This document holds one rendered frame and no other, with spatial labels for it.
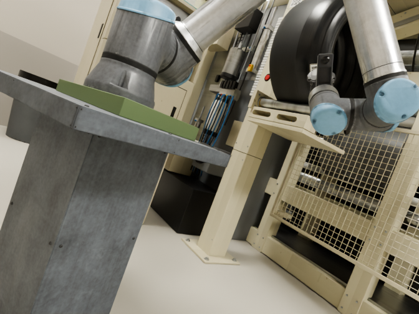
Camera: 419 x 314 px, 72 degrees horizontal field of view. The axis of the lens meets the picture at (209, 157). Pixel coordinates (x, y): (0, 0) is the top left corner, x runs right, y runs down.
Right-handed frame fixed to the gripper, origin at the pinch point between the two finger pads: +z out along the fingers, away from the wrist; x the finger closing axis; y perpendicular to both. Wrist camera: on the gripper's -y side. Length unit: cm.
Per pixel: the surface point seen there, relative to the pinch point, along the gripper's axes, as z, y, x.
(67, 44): 186, 22, -255
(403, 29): 69, 6, 47
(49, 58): 162, 30, -266
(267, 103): 25.0, 25.0, -20.8
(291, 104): 15.5, 21.8, -9.4
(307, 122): 2.9, 24.0, -2.7
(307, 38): 18.9, -6.3, -3.8
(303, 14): 31.2, -13.3, -5.2
